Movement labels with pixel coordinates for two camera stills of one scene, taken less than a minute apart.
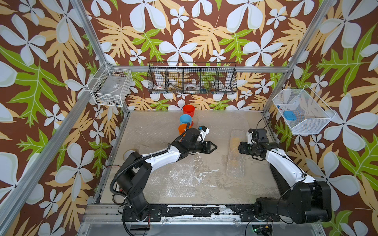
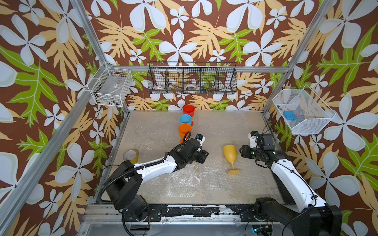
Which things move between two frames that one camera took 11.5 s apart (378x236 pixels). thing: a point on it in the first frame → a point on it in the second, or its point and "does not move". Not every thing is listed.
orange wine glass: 181,127 does not move
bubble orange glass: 220,124 does not move
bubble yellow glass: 236,161 → 215,176
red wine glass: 189,109 does not move
